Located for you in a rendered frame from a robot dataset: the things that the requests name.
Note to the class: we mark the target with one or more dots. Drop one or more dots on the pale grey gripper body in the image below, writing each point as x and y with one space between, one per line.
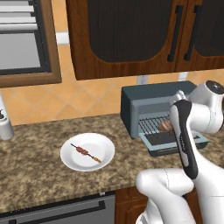
180 95

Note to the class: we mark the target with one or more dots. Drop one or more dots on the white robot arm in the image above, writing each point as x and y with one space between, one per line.
210 189

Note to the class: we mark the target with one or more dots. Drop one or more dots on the grey toaster oven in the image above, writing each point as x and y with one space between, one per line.
137 99

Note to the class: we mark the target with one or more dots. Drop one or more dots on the toaster oven door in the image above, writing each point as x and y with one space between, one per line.
163 145

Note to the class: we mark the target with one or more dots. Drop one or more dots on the wide brown cupboard door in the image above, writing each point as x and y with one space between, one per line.
122 32

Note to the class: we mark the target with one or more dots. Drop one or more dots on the kebab skewer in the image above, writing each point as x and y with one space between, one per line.
83 151

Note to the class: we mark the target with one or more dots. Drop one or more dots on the brown base cupboard door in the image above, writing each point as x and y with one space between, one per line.
128 207

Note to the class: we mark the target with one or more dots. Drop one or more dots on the white round plate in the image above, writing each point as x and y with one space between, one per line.
99 145

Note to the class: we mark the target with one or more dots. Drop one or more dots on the wood framed window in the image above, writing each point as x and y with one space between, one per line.
20 43

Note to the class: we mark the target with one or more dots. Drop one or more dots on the grey dishwasher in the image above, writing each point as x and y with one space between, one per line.
58 214

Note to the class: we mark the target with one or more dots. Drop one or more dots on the white wall socket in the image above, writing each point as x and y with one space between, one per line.
183 76
143 79

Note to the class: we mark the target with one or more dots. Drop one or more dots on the white wall switch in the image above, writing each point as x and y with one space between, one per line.
62 38

